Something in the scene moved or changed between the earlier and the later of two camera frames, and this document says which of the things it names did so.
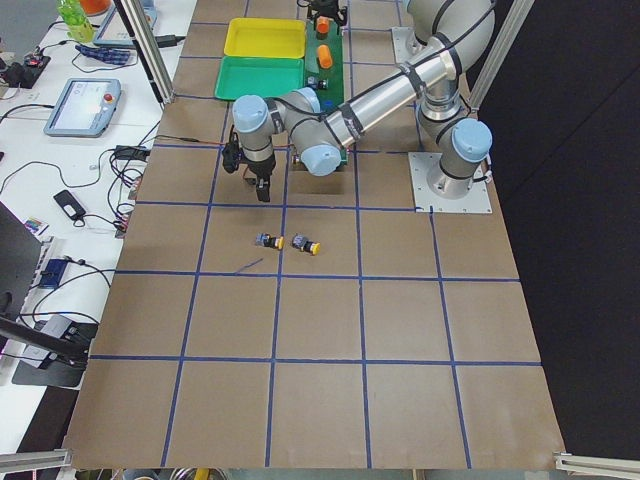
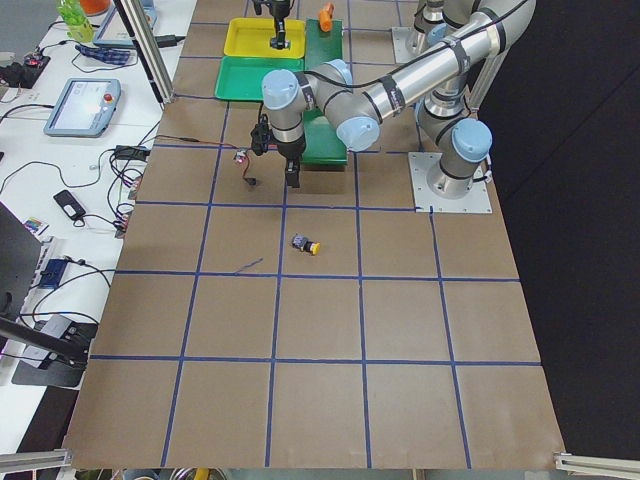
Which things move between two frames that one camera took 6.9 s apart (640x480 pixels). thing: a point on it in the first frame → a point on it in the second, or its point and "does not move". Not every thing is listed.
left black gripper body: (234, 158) → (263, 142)
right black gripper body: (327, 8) → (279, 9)
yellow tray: (266, 37) does not move
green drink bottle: (79, 28) does not move
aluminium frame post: (139, 29) does not move
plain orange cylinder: (324, 56) → (325, 17)
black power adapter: (131, 152) does not move
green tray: (264, 76) does not move
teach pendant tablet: (84, 107) does not move
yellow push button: (265, 240) → (280, 44)
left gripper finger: (263, 188) → (293, 172)
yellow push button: (300, 242) does not move
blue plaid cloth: (107, 55) does not move
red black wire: (215, 143) does not move
